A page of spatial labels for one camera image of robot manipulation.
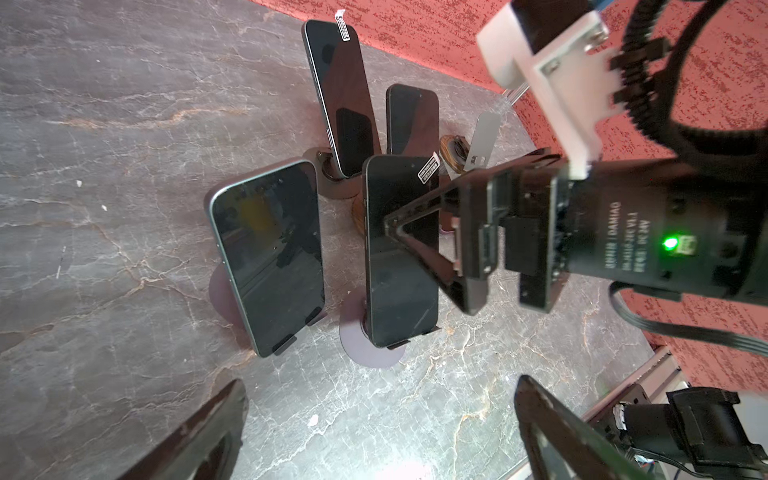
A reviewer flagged black phone rear tall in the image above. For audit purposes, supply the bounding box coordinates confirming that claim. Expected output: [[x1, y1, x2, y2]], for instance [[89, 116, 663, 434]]
[[302, 19, 381, 178]]

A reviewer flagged dark round stand rear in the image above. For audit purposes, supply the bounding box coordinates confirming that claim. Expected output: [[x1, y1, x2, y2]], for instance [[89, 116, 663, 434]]
[[303, 147, 362, 200]]

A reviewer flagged right aluminium corner post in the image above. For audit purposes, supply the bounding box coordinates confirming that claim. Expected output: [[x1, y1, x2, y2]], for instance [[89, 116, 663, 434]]
[[501, 81, 529, 107]]

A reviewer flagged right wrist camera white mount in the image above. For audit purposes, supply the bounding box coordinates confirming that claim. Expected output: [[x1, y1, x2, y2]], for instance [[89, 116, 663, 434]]
[[476, 1, 624, 181]]

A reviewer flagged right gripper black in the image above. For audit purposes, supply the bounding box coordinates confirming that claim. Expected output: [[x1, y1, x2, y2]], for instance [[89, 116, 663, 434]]
[[384, 148, 767, 315]]

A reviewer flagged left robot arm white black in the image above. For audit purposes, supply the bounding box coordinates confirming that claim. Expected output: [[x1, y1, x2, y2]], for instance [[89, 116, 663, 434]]
[[122, 375, 767, 479]]

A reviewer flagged wooden round phone stand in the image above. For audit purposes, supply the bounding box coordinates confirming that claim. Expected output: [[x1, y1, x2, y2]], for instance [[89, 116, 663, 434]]
[[351, 192, 366, 237], [438, 112, 502, 180]]

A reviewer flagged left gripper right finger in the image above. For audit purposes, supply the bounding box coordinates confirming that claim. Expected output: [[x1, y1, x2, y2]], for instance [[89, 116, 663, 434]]
[[514, 375, 650, 480]]

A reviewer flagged aluminium front rail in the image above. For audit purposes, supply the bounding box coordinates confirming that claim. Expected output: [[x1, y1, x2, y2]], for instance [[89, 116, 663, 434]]
[[497, 344, 691, 480]]

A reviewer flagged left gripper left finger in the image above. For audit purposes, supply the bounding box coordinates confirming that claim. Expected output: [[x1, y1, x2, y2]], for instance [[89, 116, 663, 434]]
[[121, 379, 249, 480]]

